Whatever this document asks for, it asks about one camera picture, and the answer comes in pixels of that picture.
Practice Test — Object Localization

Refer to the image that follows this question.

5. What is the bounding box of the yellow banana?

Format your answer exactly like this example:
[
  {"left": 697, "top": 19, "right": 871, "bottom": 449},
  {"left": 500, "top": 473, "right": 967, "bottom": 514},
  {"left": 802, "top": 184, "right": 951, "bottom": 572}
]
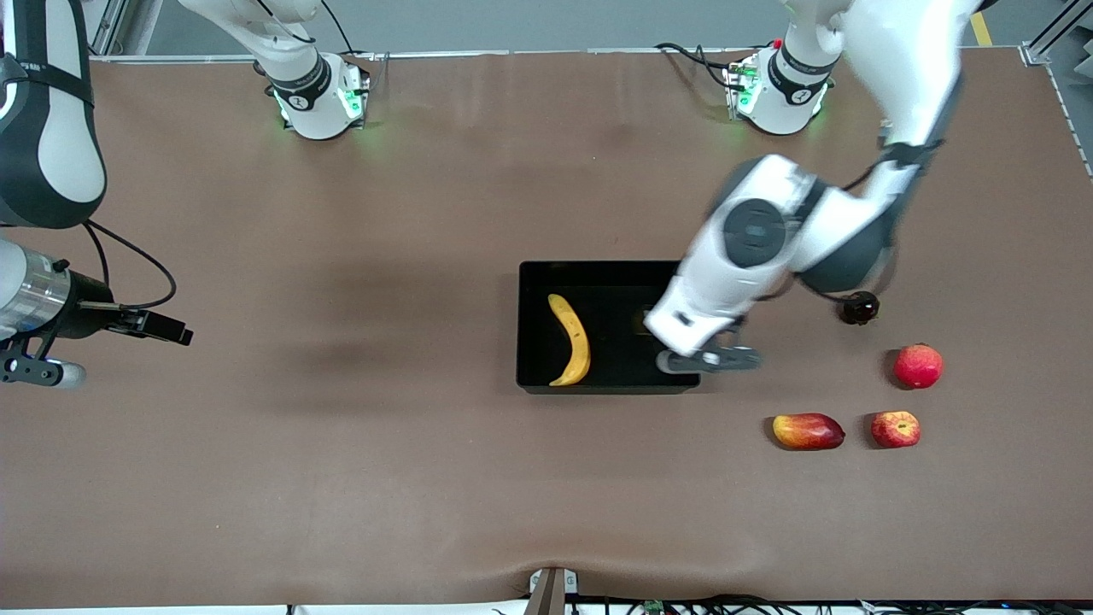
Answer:
[{"left": 547, "top": 293, "right": 593, "bottom": 388}]

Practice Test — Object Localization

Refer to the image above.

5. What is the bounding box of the black rectangular plastic box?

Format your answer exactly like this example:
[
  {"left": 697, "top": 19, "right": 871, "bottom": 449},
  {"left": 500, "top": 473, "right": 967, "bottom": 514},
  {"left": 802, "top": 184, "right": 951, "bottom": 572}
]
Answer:
[{"left": 516, "top": 260, "right": 702, "bottom": 395}]

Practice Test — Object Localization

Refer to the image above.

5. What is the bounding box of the small red yellow apple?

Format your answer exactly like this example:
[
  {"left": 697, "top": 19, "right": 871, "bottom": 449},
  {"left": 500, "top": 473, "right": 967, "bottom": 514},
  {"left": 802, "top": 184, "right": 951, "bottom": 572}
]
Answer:
[{"left": 870, "top": 410, "right": 922, "bottom": 450}]

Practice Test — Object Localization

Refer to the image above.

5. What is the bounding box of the brown table cover mat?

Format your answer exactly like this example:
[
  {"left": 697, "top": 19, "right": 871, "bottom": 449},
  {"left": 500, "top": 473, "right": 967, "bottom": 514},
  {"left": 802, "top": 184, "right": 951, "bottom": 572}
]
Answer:
[{"left": 0, "top": 47, "right": 1093, "bottom": 609}]

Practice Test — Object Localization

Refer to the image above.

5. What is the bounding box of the red yellow mango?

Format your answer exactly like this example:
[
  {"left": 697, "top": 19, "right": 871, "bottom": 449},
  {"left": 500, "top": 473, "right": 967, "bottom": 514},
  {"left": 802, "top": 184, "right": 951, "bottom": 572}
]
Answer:
[{"left": 772, "top": 412, "right": 846, "bottom": 452}]

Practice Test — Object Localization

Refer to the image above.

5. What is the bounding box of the dark purple plum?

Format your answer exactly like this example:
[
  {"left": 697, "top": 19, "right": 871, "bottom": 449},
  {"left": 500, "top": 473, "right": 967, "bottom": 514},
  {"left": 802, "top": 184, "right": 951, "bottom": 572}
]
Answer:
[{"left": 840, "top": 290, "right": 881, "bottom": 326}]

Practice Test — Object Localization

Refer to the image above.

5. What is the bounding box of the round red peach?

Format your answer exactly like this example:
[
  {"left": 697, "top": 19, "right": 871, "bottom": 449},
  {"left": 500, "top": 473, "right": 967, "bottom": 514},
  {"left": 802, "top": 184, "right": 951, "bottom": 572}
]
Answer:
[{"left": 893, "top": 343, "right": 945, "bottom": 390}]

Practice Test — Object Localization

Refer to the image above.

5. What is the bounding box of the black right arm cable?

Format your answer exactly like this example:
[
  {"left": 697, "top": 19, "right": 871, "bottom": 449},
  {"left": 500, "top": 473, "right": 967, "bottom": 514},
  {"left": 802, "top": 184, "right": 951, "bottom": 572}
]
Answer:
[{"left": 84, "top": 220, "right": 178, "bottom": 310}]

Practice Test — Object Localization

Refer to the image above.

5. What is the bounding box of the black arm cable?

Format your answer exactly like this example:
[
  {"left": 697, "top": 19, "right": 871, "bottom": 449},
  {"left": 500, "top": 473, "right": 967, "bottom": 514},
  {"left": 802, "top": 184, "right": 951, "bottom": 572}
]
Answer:
[
  {"left": 794, "top": 141, "right": 940, "bottom": 302},
  {"left": 84, "top": 220, "right": 178, "bottom": 310}
]

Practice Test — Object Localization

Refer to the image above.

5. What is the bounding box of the aluminium frame strut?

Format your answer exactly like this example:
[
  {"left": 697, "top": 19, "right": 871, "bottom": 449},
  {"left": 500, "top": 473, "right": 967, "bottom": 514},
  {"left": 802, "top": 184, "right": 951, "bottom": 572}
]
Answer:
[
  {"left": 85, "top": 0, "right": 163, "bottom": 61},
  {"left": 1020, "top": 0, "right": 1093, "bottom": 67}
]

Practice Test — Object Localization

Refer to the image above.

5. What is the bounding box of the black base cable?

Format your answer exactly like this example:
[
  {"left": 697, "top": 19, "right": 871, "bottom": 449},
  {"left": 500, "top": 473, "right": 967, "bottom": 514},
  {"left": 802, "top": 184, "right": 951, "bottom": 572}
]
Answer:
[
  {"left": 320, "top": 0, "right": 355, "bottom": 54},
  {"left": 654, "top": 41, "right": 737, "bottom": 91}
]

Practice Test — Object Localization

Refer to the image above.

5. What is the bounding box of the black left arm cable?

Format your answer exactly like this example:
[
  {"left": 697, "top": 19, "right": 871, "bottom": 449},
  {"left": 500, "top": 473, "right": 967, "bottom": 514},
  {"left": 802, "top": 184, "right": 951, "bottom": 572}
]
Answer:
[{"left": 794, "top": 141, "right": 940, "bottom": 302}]

